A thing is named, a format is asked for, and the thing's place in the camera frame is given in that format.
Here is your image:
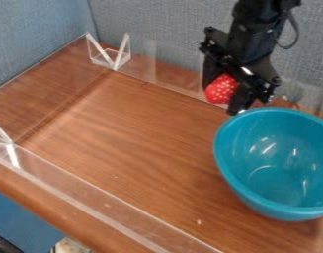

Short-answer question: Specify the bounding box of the clear acrylic back barrier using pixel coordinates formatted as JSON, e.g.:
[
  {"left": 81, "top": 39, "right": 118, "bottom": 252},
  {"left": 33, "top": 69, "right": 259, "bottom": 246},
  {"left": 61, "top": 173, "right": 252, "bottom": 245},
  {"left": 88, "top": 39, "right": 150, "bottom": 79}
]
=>
[{"left": 84, "top": 32, "right": 323, "bottom": 115}]

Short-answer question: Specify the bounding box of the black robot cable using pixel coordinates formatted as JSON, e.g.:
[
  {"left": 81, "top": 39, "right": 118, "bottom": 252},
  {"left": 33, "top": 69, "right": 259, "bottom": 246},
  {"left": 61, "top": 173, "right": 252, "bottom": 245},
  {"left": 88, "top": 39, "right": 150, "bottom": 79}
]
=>
[{"left": 273, "top": 8, "right": 300, "bottom": 50}]

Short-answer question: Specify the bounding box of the blue plastic bowl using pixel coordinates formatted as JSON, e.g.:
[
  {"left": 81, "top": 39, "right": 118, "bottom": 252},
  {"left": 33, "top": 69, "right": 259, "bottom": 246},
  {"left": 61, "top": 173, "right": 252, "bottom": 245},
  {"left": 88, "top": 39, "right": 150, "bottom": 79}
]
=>
[{"left": 213, "top": 107, "right": 323, "bottom": 221}]

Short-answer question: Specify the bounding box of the clear acrylic front barrier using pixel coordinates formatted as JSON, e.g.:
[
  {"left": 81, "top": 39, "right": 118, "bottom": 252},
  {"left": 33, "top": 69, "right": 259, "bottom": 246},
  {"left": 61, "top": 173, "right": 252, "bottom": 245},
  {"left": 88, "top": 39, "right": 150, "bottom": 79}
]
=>
[{"left": 0, "top": 127, "right": 221, "bottom": 253}]

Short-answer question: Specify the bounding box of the clear acrylic barrier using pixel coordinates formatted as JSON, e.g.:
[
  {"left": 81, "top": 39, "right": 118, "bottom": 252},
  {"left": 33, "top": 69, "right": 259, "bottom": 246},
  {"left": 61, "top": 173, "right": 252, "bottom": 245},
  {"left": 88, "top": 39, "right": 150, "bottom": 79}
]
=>
[
  {"left": 84, "top": 32, "right": 323, "bottom": 115},
  {"left": 0, "top": 127, "right": 221, "bottom": 253}
]

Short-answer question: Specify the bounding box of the red strawberry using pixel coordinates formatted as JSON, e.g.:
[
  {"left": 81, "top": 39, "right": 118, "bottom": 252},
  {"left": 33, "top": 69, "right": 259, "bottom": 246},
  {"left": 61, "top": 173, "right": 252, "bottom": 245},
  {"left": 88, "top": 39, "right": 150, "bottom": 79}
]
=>
[{"left": 204, "top": 74, "right": 239, "bottom": 104}]

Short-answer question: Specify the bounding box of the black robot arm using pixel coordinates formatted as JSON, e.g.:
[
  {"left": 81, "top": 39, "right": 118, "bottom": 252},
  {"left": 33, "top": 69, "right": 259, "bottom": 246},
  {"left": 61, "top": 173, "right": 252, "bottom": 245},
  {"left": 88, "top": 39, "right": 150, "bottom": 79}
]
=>
[{"left": 199, "top": 0, "right": 300, "bottom": 116}]

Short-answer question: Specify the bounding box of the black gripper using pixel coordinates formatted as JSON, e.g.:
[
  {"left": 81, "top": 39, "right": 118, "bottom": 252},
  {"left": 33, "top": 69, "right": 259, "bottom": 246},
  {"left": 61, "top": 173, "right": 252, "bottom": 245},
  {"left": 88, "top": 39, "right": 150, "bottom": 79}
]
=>
[{"left": 199, "top": 22, "right": 280, "bottom": 116}]

